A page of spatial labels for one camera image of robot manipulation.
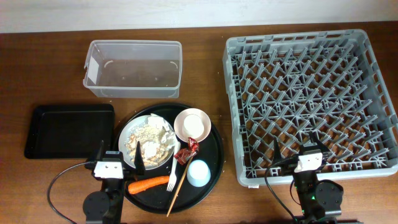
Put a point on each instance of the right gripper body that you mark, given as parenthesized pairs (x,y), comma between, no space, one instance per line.
(288,167)

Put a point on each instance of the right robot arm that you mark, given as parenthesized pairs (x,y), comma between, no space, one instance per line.
(320,200)

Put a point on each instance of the grey dishwasher rack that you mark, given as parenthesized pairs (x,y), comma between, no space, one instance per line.
(284,87)

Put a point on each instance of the white tissue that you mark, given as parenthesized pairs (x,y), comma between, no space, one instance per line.
(164,135)

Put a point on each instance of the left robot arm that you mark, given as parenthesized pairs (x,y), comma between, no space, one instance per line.
(106,205)

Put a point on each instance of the wooden chopstick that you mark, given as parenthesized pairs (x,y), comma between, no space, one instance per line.
(179,187)

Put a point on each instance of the grey plate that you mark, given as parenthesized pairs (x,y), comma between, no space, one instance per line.
(123,137)

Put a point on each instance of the rice and peanut leftovers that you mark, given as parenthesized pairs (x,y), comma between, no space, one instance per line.
(150,150)

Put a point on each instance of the red snack wrapper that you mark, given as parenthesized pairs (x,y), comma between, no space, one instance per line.
(185,154)

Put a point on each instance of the white plastic fork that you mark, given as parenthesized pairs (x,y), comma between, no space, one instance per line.
(173,177)

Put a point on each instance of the black rectangular tray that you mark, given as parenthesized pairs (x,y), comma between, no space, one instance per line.
(69,131)

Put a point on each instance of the white cup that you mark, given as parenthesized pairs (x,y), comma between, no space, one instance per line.
(193,126)

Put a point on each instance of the light blue cup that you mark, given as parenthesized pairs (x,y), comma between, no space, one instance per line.
(198,174)

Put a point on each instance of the clear plastic waste bin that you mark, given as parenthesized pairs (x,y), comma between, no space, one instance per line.
(134,68)

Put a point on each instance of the orange carrot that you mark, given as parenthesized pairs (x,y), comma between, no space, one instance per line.
(142,185)

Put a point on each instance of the pink bowl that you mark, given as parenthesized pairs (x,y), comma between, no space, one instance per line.
(178,124)

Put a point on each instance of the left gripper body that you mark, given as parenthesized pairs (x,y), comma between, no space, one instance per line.
(89,167)

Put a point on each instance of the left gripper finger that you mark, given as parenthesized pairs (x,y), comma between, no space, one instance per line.
(99,152)
(138,161)

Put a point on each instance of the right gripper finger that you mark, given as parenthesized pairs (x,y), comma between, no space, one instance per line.
(318,144)
(277,155)

